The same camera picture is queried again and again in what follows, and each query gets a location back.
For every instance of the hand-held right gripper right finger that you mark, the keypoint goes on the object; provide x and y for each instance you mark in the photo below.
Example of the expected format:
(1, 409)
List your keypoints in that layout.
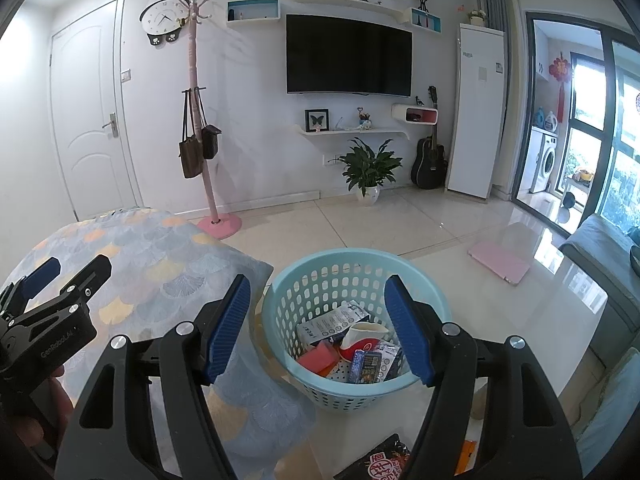
(407, 330)

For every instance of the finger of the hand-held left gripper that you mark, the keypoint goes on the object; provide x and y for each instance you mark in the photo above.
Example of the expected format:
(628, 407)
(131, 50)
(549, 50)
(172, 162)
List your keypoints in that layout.
(42, 275)
(85, 280)

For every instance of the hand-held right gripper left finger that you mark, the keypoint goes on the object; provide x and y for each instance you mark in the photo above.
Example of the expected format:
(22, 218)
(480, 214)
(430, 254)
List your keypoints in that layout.
(227, 330)

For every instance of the cream and red container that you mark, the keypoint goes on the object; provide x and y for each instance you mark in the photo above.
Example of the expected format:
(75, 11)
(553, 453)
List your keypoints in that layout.
(362, 340)

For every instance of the blue and white carton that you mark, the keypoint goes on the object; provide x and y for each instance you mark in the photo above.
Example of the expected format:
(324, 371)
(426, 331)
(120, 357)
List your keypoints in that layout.
(330, 322)

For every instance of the white polka dot box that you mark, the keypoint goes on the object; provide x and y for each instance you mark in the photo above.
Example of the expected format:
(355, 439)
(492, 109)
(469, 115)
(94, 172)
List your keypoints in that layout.
(341, 372)

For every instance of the light blue plastic basket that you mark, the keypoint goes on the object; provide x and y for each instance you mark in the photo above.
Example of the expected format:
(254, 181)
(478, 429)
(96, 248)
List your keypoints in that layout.
(320, 280)

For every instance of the dark shoulder bag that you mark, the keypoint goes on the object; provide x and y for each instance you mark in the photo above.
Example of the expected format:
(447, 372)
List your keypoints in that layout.
(211, 142)

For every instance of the person's left hand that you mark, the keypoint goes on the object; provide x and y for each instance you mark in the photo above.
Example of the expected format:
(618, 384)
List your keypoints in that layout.
(62, 390)

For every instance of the blue printed packet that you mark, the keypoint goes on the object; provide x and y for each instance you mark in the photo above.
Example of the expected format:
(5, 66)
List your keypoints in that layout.
(366, 366)

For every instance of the pink sponge block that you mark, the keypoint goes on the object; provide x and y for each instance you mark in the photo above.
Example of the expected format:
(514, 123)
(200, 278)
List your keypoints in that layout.
(316, 357)

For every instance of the pink notebook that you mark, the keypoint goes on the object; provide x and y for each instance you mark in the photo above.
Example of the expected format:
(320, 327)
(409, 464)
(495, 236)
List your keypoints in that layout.
(500, 262)

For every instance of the red and black snack packet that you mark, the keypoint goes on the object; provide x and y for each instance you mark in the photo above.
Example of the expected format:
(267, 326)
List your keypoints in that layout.
(375, 460)

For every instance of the small orange box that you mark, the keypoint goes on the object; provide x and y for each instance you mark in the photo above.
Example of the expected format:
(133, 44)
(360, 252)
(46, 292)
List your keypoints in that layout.
(462, 457)

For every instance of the brown tote bag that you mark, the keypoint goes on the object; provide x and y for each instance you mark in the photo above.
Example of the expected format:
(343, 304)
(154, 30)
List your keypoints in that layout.
(190, 157)

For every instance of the black acoustic guitar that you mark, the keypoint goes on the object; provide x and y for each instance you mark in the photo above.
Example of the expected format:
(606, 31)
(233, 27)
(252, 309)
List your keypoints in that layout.
(429, 165)

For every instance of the white door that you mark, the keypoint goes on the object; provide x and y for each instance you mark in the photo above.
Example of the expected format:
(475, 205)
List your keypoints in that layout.
(95, 110)

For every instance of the green potted plant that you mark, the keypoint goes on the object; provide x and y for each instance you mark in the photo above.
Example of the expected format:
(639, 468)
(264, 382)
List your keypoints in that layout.
(370, 162)

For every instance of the grey sofa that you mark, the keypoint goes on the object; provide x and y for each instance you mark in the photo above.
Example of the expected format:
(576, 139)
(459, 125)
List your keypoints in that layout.
(607, 260)

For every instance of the small shelf figurine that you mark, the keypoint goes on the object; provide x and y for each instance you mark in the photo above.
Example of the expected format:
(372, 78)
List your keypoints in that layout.
(365, 119)

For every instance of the white oval shelf box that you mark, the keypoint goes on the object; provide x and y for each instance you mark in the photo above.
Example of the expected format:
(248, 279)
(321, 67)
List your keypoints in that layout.
(415, 114)

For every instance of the white washing machine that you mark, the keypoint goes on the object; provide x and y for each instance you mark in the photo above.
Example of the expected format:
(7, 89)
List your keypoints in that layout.
(544, 160)

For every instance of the black framed picture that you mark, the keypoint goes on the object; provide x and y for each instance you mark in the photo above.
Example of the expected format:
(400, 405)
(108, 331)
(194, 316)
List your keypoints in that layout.
(318, 121)

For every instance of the pink coat rack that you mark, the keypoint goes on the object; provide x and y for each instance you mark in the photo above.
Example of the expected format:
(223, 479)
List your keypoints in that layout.
(194, 60)

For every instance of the black framed glass door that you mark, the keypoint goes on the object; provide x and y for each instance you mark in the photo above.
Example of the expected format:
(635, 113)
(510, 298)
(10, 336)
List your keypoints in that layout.
(607, 110)

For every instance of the small flower pot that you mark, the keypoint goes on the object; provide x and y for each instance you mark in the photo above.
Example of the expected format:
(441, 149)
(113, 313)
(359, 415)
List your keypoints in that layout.
(477, 19)

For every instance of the grey curtain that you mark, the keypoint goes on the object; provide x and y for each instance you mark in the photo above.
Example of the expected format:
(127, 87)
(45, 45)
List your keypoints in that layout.
(492, 0)

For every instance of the wall power outlet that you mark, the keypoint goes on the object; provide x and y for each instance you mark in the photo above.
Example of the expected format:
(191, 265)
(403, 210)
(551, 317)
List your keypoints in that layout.
(333, 161)

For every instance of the white curved wall shelf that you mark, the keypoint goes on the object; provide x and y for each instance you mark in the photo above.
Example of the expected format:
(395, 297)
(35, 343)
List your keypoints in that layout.
(350, 131)

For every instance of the wall light switch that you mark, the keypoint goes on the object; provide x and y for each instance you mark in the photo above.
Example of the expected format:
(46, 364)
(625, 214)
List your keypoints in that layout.
(127, 75)

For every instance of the panda wall clock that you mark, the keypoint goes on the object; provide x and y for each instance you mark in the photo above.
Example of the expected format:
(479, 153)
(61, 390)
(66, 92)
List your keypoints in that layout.
(162, 17)

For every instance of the black wall television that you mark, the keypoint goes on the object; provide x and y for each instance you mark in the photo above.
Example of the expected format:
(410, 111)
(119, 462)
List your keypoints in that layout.
(350, 55)

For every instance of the red knot wall decoration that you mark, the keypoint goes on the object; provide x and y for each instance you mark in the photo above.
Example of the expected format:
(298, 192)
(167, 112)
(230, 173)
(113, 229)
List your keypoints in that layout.
(561, 72)

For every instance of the blue and white wall box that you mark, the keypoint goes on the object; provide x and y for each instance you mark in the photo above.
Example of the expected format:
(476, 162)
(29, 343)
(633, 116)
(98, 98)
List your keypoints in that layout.
(426, 20)
(252, 12)

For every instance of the long white wall shelf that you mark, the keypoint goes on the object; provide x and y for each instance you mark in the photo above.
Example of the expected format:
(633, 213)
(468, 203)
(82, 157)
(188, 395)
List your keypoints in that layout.
(350, 2)

